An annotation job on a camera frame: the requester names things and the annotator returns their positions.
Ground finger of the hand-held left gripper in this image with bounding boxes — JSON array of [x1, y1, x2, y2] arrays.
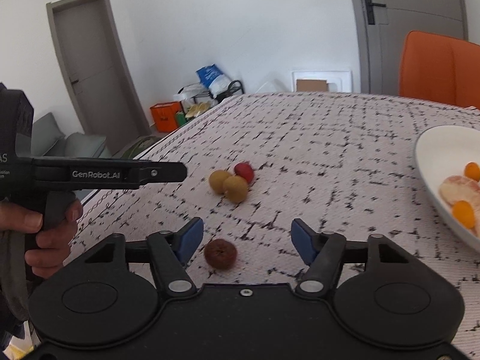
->
[[137, 160, 187, 189]]

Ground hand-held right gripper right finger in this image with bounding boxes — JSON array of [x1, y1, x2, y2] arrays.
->
[[290, 217, 417, 299]]

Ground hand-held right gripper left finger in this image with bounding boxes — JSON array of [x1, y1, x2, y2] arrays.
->
[[79, 217, 205, 299]]

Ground brown wrinkled fruit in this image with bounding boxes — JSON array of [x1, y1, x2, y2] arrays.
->
[[204, 239, 238, 270]]

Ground white plate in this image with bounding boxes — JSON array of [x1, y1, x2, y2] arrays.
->
[[413, 125, 480, 254]]

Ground peeled pomelo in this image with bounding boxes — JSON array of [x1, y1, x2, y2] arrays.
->
[[439, 175, 480, 238]]

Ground person's left hand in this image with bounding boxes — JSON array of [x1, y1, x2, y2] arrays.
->
[[0, 198, 84, 280]]

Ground grey sofa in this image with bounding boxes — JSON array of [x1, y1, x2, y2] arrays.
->
[[32, 112, 109, 158]]

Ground dark green cushion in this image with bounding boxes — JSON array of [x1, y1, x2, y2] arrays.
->
[[114, 137, 162, 160]]

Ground yellow-brown longan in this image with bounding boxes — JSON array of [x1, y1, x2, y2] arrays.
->
[[209, 170, 233, 195], [223, 175, 249, 204]]

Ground orange box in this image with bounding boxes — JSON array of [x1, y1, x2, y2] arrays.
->
[[150, 102, 183, 133]]

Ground pale yellow bundle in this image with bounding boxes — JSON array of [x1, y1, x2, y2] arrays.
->
[[186, 102, 209, 119]]

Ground red cherry tomato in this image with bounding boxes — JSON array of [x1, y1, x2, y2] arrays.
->
[[234, 162, 255, 184]]

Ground white plastic bag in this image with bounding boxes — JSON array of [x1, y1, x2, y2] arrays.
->
[[178, 82, 209, 102]]

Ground blue and white bag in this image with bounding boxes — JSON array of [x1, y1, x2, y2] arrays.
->
[[196, 64, 231, 98]]

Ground brown-framed grey door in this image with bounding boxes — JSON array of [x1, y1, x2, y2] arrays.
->
[[46, 0, 152, 154]]

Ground cardboard piece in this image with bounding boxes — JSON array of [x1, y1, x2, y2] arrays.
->
[[296, 79, 328, 92]]

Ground white framed board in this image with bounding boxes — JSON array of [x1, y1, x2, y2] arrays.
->
[[291, 69, 353, 93]]

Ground orange chair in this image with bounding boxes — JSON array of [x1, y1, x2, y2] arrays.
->
[[398, 31, 480, 109]]

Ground black wire rack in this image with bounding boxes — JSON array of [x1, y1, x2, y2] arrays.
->
[[174, 80, 244, 106]]

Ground black door handle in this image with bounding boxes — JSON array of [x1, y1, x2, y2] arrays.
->
[[364, 0, 386, 26]]

